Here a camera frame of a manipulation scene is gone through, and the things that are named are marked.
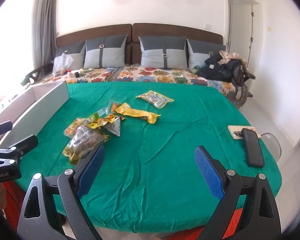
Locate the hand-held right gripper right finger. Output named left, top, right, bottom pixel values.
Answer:
left=194, top=145, right=283, bottom=240

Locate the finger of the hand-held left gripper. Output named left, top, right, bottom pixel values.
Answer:
left=0, top=121, right=13, bottom=140
left=0, top=135, right=38, bottom=164

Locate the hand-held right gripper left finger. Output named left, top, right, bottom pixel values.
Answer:
left=16, top=145, right=108, bottom=240

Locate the clear packet of brown nuts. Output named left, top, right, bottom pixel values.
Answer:
left=62, top=125, right=110, bottom=165

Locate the orange red snack packet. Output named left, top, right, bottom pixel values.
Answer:
left=64, top=117, right=88, bottom=138

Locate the white cardboard box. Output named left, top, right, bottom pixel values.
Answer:
left=0, top=81, right=70, bottom=148

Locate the silver triangular snack packet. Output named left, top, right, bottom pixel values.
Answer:
left=102, top=117, right=122, bottom=138

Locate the yellow cartoon snack packet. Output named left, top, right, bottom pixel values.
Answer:
left=85, top=114, right=127, bottom=130

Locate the clear corn sausage packet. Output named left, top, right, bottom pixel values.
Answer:
left=95, top=101, right=123, bottom=117

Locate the long yellow snack packet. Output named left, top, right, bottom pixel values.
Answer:
left=112, top=102, right=162, bottom=124

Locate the yellow packet of round snacks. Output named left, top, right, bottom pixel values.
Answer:
left=136, top=90, right=175, bottom=109

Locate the black phone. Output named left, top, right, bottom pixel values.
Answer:
left=241, top=128, right=265, bottom=167

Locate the phone in beige case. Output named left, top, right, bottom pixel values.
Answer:
left=227, top=125, right=262, bottom=140

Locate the red mat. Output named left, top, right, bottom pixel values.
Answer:
left=1, top=180, right=248, bottom=240

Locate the green tablecloth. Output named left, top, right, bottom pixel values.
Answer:
left=14, top=81, right=283, bottom=233

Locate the dark wooden chair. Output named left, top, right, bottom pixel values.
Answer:
left=20, top=64, right=53, bottom=85

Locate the clear plastic bag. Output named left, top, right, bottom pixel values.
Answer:
left=51, top=53, right=74, bottom=77

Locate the white power strip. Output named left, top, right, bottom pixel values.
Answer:
left=74, top=67, right=93, bottom=78

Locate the brown bag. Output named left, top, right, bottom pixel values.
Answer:
left=230, top=60, right=257, bottom=100

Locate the grey two-tone pillow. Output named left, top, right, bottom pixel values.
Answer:
left=84, top=34, right=129, bottom=69
left=54, top=41, right=87, bottom=70
left=187, top=39, right=227, bottom=69
left=138, top=36, right=188, bottom=70

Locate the pile of black clothes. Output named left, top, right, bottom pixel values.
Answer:
left=196, top=54, right=243, bottom=83

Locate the grey curtain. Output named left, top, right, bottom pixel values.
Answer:
left=31, top=0, right=59, bottom=69

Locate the beige garment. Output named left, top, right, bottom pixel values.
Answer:
left=219, top=50, right=248, bottom=67

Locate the brown bed headboard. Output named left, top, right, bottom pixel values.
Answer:
left=55, top=23, right=223, bottom=67

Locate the black cable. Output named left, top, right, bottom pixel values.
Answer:
left=76, top=66, right=125, bottom=83

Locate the white door frame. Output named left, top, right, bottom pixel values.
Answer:
left=225, top=0, right=260, bottom=68

